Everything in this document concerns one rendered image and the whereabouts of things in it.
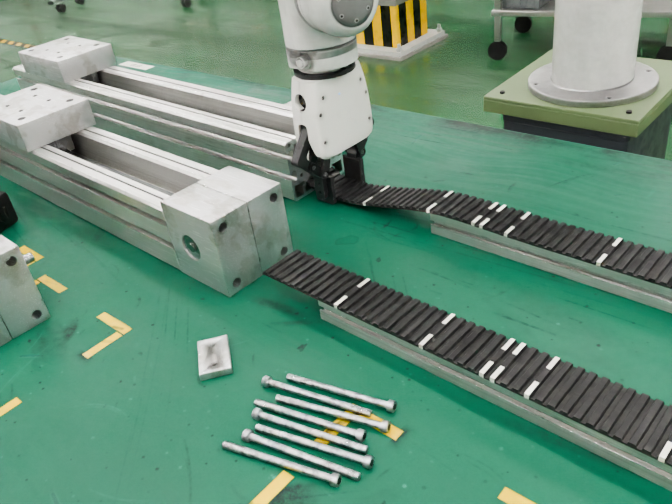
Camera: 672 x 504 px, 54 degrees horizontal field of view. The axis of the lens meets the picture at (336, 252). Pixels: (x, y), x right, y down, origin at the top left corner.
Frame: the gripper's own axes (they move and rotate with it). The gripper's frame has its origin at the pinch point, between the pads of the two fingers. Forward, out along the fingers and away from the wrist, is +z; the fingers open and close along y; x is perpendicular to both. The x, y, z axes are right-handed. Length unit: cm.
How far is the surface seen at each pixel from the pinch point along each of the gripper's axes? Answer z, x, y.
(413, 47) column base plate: 77, 183, 253
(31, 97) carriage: -11, 46, -17
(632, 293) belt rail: 1.3, -39.4, -2.1
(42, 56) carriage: -11, 68, -5
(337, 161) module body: 0.4, 4.7, 4.6
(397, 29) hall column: 66, 189, 248
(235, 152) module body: -2.9, 14.8, -5.0
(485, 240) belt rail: 1.1, -23.0, -1.4
